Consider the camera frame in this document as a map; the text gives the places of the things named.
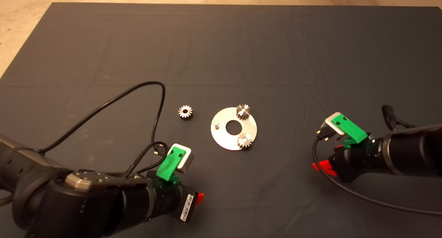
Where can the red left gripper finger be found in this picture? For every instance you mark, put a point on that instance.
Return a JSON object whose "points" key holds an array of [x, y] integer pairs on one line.
{"points": [[200, 198]]}

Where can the small steel planetary gear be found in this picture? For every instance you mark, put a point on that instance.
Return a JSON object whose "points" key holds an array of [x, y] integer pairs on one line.
{"points": [[241, 144], [241, 110], [182, 115]]}

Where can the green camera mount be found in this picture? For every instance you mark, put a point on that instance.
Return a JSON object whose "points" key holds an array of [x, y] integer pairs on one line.
{"points": [[168, 167], [352, 129]]}

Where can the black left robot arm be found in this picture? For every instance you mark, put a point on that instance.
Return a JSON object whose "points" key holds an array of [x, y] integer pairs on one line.
{"points": [[69, 207]]}

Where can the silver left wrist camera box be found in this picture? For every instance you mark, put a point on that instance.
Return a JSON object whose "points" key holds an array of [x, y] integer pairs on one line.
{"points": [[187, 161]]}

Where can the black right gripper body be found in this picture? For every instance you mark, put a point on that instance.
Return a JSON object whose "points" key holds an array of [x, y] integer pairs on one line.
{"points": [[355, 162]]}

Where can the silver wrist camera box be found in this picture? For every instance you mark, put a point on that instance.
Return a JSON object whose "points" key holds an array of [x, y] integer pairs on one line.
{"points": [[187, 161], [329, 126]]}

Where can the green left camera mount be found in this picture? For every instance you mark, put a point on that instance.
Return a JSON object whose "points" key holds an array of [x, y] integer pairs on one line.
{"points": [[168, 167]]}

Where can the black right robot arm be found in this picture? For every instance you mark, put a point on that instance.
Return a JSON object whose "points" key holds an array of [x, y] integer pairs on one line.
{"points": [[411, 150]]}

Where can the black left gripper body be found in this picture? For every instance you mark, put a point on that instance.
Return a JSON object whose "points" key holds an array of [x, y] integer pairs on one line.
{"points": [[174, 200]]}

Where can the green right camera mount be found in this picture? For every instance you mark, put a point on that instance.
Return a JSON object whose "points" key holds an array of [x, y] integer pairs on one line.
{"points": [[352, 129]]}

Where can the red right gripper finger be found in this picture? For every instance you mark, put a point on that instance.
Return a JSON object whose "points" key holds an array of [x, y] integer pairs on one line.
{"points": [[323, 167], [338, 147]]}

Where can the round metal carrier plate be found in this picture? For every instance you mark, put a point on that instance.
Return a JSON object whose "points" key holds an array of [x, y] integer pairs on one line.
{"points": [[221, 136]]}

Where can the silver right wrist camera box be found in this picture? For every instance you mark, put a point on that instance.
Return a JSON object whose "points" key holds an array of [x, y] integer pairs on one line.
{"points": [[329, 126]]}

